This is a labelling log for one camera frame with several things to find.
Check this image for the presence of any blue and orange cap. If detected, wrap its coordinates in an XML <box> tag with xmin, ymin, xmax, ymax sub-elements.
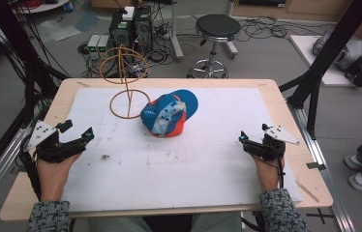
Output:
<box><xmin>139</xmin><ymin>89</ymin><xmax>199</xmax><ymax>139</ymax></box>

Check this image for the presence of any grey robot head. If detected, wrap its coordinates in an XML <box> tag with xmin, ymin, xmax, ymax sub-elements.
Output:
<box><xmin>312</xmin><ymin>29</ymin><xmax>362</xmax><ymax>88</ymax></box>

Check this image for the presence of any black metal frame post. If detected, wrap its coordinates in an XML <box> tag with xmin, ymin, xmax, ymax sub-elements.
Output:
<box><xmin>0</xmin><ymin>0</ymin><xmax>71</xmax><ymax>191</ymax></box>
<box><xmin>278</xmin><ymin>0</ymin><xmax>362</xmax><ymax>140</ymax></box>

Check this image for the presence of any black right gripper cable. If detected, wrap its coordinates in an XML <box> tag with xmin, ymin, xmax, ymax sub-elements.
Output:
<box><xmin>253</xmin><ymin>154</ymin><xmax>287</xmax><ymax>189</ymax></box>

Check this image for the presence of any white table mat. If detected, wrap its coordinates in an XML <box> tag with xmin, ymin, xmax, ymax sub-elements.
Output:
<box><xmin>60</xmin><ymin>86</ymin><xmax>303</xmax><ymax>213</ymax></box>

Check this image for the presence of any black tape cross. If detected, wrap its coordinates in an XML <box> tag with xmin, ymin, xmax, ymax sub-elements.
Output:
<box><xmin>305</xmin><ymin>207</ymin><xmax>335</xmax><ymax>225</ymax></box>

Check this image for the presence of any black round stool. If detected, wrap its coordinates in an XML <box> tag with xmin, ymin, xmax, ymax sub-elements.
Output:
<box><xmin>186</xmin><ymin>14</ymin><xmax>242</xmax><ymax>80</ymax></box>

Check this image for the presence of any person's left hand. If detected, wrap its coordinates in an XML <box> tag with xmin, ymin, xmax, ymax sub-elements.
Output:
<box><xmin>36</xmin><ymin>152</ymin><xmax>82</xmax><ymax>203</ymax></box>

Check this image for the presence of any black computer tower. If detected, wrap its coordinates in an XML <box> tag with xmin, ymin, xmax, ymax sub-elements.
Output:
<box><xmin>108</xmin><ymin>11</ymin><xmax>136</xmax><ymax>63</ymax></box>
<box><xmin>133</xmin><ymin>5</ymin><xmax>155</xmax><ymax>55</ymax></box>

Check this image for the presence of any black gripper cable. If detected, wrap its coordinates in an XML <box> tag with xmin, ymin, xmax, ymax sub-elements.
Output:
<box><xmin>18</xmin><ymin>136</ymin><xmax>44</xmax><ymax>201</ymax></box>
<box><xmin>253</xmin><ymin>154</ymin><xmax>287</xmax><ymax>189</ymax></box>

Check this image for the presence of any bundle of black floor cables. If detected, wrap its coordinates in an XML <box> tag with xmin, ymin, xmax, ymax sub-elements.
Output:
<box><xmin>236</xmin><ymin>14</ymin><xmax>333</xmax><ymax>44</ymax></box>

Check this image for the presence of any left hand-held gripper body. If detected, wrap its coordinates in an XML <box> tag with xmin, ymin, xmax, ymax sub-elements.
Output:
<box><xmin>27</xmin><ymin>120</ymin><xmax>88</xmax><ymax>164</ymax></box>

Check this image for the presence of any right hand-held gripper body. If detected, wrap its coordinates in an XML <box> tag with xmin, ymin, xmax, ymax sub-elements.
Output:
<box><xmin>242</xmin><ymin>125</ymin><xmax>300</xmax><ymax>162</ymax></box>

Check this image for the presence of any thin wooden stick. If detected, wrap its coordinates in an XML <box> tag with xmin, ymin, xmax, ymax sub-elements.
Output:
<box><xmin>294</xmin><ymin>180</ymin><xmax>320</xmax><ymax>204</ymax></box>

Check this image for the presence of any round white table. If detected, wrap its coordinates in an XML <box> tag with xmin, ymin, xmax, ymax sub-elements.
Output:
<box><xmin>12</xmin><ymin>0</ymin><xmax>71</xmax><ymax>15</ymax></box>

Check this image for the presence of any black tape strip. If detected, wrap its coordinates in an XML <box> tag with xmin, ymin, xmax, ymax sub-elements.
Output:
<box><xmin>306</xmin><ymin>161</ymin><xmax>327</xmax><ymax>171</ymax></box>

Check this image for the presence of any grey power supply unit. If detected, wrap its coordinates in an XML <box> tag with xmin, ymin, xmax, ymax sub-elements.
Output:
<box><xmin>86</xmin><ymin>34</ymin><xmax>102</xmax><ymax>61</ymax></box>
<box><xmin>97</xmin><ymin>34</ymin><xmax>111</xmax><ymax>54</ymax></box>

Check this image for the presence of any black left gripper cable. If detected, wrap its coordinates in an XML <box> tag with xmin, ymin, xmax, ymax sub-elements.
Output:
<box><xmin>18</xmin><ymin>136</ymin><xmax>44</xmax><ymax>201</ymax></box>

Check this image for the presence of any brown wire hat stand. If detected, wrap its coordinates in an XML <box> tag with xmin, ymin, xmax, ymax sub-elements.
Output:
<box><xmin>99</xmin><ymin>44</ymin><xmax>152</xmax><ymax>121</ymax></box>

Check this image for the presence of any clear plastic sheet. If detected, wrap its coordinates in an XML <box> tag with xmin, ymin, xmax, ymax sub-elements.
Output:
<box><xmin>36</xmin><ymin>18</ymin><xmax>82</xmax><ymax>44</ymax></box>

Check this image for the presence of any person's right hand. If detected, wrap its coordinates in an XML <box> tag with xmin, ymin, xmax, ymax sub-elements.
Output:
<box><xmin>250</xmin><ymin>154</ymin><xmax>286</xmax><ymax>193</ymax></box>

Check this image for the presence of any white floor board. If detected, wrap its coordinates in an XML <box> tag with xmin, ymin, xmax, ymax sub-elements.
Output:
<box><xmin>289</xmin><ymin>34</ymin><xmax>362</xmax><ymax>88</ymax></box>

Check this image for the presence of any grey metal stand leg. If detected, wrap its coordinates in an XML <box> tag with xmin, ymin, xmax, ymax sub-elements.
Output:
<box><xmin>168</xmin><ymin>0</ymin><xmax>185</xmax><ymax>63</ymax></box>

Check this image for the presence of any white box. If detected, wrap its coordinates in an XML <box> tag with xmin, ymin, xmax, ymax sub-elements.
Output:
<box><xmin>121</xmin><ymin>6</ymin><xmax>136</xmax><ymax>21</ymax></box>

